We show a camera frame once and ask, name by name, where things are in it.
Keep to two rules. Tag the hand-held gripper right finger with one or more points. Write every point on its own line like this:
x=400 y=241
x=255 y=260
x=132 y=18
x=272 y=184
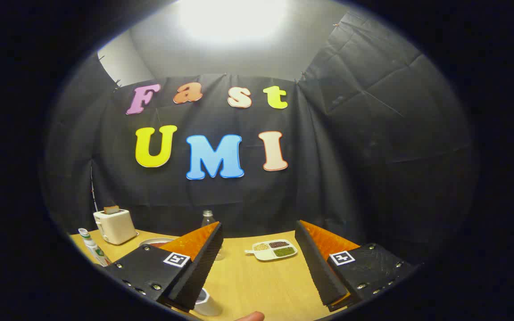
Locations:
x=319 y=267

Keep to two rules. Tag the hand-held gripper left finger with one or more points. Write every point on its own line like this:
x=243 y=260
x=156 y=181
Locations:
x=199 y=267

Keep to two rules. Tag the white juice bottle green label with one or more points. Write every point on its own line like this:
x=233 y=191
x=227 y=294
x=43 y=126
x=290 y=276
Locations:
x=93 y=247

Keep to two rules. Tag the clear plastic water bottle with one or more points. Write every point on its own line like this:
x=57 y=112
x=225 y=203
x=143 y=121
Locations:
x=208 y=219

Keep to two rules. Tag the white divided plate with grains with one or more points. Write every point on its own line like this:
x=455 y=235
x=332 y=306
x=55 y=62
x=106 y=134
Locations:
x=271 y=250

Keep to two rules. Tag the white bowl with red food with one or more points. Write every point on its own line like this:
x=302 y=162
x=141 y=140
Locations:
x=150 y=241

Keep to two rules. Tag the wooden table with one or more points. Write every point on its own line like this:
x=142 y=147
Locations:
x=261 y=285

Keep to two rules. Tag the white toaster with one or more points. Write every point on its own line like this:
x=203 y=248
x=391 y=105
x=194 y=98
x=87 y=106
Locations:
x=115 y=227

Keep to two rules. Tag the black backdrop cloth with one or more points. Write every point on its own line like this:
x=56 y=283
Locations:
x=350 y=178

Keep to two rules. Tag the brown toast slice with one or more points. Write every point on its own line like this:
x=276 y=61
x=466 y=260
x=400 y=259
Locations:
x=111 y=209

